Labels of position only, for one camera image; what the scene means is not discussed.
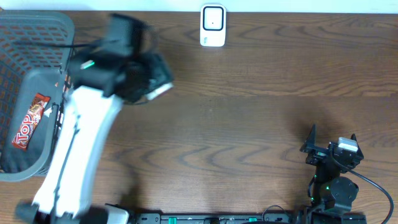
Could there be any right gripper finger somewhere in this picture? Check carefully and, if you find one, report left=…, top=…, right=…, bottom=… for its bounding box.
left=300, top=124, right=316, bottom=152
left=351, top=133, right=364, bottom=159

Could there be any red Top chocolate bar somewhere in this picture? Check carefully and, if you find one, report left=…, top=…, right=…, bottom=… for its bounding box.
left=12, top=93, right=51, bottom=151

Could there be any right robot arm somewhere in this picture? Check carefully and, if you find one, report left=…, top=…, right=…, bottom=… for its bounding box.
left=294, top=125, right=367, bottom=224

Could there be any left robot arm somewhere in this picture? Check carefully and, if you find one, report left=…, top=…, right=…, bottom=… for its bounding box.
left=15, top=14, right=174, bottom=223

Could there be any grey plastic basket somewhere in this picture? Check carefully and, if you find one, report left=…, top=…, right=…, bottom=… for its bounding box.
left=1, top=11, right=75, bottom=182

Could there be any right black cable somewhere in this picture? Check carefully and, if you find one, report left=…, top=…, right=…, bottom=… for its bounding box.
left=329, top=146, right=396, bottom=224

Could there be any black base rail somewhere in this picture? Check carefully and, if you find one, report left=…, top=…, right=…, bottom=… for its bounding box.
left=131, top=212, right=367, bottom=224

